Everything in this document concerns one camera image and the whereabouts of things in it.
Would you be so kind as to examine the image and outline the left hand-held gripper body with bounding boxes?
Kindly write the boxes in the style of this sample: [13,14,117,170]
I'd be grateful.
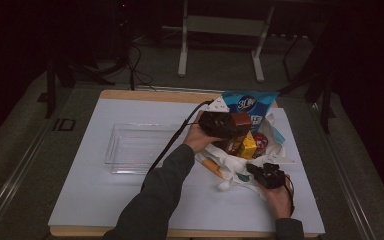
[198,96,238,139]

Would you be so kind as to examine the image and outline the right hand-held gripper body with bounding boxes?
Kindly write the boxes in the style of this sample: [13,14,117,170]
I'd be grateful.
[254,162,287,190]

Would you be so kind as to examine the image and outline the white patterned tote bag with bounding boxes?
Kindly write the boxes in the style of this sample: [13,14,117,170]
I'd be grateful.
[193,106,298,201]

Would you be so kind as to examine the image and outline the yellow drink carton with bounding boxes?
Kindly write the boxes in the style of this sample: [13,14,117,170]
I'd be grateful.
[238,131,258,160]

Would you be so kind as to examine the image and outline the brown box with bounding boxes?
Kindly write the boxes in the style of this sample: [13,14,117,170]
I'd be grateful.
[218,112,253,157]

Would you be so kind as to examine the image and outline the blue snack bag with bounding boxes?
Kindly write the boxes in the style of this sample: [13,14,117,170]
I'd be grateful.
[220,90,280,134]

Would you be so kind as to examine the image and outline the clear plastic container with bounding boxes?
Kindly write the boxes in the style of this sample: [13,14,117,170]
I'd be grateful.
[104,123,194,175]

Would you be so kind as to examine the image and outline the person's left hand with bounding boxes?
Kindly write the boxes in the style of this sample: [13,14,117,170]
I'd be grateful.
[183,111,222,154]

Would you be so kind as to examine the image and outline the person's right hand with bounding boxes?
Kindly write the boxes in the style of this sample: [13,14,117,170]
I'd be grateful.
[261,176,294,220]

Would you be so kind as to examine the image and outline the red can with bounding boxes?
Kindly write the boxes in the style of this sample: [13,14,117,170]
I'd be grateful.
[251,132,269,158]

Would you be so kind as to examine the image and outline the white table mat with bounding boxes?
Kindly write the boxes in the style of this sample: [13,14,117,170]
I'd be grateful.
[48,98,326,234]

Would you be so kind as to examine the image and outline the black tripod stand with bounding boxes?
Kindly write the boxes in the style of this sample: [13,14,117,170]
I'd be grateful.
[44,0,116,119]

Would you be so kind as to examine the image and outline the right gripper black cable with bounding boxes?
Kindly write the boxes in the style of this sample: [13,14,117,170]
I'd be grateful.
[284,174,296,216]

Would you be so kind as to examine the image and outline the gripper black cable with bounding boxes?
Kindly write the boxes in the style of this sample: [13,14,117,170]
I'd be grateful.
[140,99,214,192]
[284,174,296,216]

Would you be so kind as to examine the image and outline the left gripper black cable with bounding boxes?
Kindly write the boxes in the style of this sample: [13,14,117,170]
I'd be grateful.
[140,99,214,192]

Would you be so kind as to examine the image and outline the metal floor rail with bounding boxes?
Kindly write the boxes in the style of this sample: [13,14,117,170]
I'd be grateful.
[0,96,68,240]
[313,99,378,240]

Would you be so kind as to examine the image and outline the black floor cables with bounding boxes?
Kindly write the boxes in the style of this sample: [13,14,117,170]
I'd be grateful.
[126,43,157,92]

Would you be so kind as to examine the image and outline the white metal desk frame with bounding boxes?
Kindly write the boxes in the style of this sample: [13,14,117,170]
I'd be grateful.
[177,0,276,83]

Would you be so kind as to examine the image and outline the small black floor bracket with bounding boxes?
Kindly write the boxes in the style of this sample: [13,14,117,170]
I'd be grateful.
[52,117,77,132]

